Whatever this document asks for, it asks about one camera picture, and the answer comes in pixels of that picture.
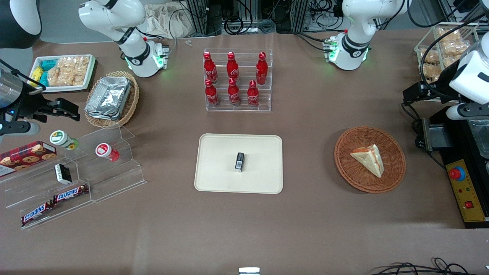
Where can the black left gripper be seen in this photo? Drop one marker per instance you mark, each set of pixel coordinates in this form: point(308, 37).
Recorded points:
point(442, 83)

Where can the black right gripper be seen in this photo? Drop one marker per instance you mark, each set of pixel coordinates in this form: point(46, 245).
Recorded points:
point(29, 108)

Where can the triangle sandwich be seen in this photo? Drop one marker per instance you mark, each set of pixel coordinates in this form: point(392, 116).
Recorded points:
point(368, 158)

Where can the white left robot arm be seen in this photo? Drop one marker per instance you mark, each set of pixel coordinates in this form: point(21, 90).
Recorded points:
point(359, 23)

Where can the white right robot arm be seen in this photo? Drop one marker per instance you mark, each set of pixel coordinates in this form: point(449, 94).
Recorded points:
point(114, 15)

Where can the white rectangular snack tray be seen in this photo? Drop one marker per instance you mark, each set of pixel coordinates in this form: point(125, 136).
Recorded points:
point(65, 89)

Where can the light oval wicker basket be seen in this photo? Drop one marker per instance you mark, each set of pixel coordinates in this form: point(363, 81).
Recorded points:
point(132, 107)

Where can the brown round wicker basket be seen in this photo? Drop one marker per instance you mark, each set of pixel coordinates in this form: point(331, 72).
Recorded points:
point(351, 172)

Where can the beige plastic tray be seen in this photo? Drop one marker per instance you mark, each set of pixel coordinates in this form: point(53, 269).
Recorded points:
point(217, 168)

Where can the green lid cup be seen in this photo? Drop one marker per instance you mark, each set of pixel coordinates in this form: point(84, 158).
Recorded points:
point(61, 139)

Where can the bag of fried snacks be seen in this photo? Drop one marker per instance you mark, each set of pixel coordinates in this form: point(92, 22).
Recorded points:
point(450, 34)
point(428, 65)
point(454, 49)

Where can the teal snack packet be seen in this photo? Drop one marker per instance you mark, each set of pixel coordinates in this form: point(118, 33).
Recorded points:
point(44, 78)
point(48, 64)

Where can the bag of rice crackers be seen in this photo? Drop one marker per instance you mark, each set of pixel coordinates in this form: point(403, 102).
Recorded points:
point(68, 70)

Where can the stack of foil trays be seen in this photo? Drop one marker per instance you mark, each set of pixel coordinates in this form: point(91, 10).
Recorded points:
point(109, 97)

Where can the yellow snack packet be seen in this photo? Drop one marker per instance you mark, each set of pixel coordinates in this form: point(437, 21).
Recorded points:
point(36, 75)

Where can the red lid cup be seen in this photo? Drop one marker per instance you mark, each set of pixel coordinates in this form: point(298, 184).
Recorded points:
point(105, 151)

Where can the red cookie box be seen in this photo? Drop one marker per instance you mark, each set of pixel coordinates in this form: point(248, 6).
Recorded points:
point(26, 156)

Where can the small black white box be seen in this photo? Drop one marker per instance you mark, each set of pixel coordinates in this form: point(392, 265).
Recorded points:
point(63, 173)

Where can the black appliance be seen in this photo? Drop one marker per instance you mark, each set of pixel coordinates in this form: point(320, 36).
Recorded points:
point(458, 152)

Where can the clear plastic container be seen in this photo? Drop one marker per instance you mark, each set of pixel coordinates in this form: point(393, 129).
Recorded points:
point(481, 137)

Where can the clear acrylic tiered stand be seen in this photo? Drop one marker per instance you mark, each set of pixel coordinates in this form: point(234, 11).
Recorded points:
point(114, 179)

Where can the snickers bar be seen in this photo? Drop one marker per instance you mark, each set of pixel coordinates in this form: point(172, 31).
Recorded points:
point(37, 212)
point(70, 193)

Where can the red emergency stop button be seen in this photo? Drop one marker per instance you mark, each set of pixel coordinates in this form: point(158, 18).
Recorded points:
point(457, 173)

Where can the yellow control box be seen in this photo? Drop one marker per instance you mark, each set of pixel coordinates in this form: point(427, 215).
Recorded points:
point(468, 194)

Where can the beige cloth bag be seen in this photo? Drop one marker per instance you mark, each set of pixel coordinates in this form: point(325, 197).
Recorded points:
point(168, 19)

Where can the red cola bottle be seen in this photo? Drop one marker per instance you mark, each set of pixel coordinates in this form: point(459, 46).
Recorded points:
point(233, 94)
point(253, 95)
point(232, 68)
point(261, 69)
point(211, 94)
point(209, 68)

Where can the clear acrylic bottle rack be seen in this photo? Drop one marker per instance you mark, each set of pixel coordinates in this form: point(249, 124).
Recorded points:
point(263, 97)

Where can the white device edge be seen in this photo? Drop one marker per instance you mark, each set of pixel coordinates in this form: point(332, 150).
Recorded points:
point(249, 271)

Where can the grey metal bracket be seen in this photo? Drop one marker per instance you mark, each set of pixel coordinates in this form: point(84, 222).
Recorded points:
point(439, 133)

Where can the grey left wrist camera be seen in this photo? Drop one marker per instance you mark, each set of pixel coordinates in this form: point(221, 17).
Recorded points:
point(468, 110)

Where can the aluminium frame post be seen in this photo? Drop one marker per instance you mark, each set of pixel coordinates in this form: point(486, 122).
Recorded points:
point(300, 15)
point(196, 17)

